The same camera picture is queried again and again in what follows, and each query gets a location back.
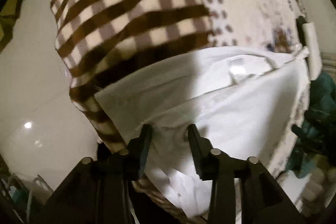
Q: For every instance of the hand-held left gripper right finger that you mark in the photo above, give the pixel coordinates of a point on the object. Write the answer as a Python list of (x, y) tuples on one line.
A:
[(196, 145)]

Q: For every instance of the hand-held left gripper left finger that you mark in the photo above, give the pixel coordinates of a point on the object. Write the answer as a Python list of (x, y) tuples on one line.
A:
[(143, 145)]

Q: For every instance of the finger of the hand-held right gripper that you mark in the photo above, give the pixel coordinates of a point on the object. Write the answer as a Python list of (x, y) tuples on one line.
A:
[(301, 29)]

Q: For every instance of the white garment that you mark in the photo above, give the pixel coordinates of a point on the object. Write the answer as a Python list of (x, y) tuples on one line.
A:
[(236, 108)]

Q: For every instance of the dark green cloth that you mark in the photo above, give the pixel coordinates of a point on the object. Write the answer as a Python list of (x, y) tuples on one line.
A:
[(317, 119)]

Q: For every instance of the brown checked blanket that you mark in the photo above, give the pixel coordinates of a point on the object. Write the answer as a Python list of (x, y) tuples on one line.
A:
[(126, 16)]

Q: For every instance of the dark yellow-edged cloth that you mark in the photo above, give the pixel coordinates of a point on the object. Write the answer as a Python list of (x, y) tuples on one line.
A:
[(10, 19)]

